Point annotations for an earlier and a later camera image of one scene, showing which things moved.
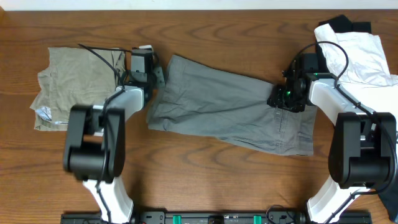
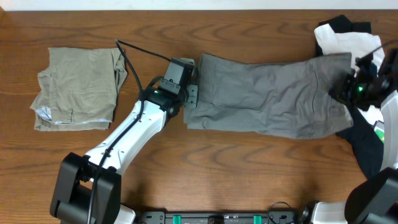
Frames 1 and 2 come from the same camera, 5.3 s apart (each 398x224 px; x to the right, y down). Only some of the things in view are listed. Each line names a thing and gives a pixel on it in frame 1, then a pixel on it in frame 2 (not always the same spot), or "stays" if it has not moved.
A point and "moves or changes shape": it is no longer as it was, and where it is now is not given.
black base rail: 218,218 stays
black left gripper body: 157,76 to 191,96
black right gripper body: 287,99 to 348,90
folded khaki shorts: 74,76 stays
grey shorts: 196,98 moves or changes shape
